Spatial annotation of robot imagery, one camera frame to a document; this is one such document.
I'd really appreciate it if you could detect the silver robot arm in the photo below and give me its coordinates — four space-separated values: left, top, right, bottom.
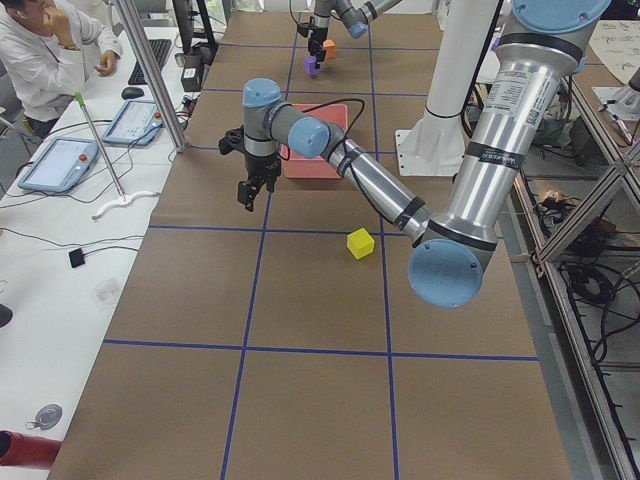
220 1 607 308
297 0 400 75

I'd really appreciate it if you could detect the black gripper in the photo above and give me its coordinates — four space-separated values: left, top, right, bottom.
308 27 328 70
237 153 280 212

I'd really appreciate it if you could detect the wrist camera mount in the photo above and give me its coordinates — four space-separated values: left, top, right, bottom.
218 126 246 156
296 17 315 38

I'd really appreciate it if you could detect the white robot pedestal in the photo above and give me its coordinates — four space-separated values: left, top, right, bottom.
396 0 502 176

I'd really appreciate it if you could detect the black camera cable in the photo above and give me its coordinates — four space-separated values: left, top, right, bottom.
278 97 367 162

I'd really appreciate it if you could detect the yellow foam block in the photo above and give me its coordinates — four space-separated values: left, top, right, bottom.
346 228 375 260

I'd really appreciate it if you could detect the near teach pendant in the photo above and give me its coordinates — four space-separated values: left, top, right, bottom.
18 137 98 193

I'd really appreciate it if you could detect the teach pendant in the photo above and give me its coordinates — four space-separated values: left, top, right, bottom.
102 99 164 147
18 137 98 193

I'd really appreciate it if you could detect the seated person white shirt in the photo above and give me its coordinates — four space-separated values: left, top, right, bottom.
1 1 122 139

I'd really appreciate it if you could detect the black keyboard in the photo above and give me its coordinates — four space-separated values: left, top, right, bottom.
127 37 173 86

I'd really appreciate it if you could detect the orange foam block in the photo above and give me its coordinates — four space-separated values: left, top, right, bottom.
323 39 337 60

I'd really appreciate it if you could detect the red cylinder bottle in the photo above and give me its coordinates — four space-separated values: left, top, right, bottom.
1 430 62 470

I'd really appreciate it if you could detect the small black square device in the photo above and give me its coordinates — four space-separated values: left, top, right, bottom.
68 248 86 269

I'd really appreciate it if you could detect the round metal keyring disc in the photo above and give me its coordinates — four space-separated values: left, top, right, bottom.
25 403 63 431

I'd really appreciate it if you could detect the black monitor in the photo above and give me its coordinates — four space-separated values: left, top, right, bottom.
172 0 218 59

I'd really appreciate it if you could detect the far teach pendant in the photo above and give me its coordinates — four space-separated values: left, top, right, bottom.
102 99 164 147

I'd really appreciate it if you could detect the metal grabber stick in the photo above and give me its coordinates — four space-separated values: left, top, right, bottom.
74 92 160 221

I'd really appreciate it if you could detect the pink plastic bin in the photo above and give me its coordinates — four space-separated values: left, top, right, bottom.
279 103 348 180

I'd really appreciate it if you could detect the black power box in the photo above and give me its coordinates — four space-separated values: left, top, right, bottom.
181 46 212 93

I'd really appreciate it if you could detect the black computer mouse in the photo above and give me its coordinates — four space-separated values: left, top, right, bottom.
121 86 145 100

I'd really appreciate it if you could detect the purple foam block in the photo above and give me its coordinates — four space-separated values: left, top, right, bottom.
303 55 323 77

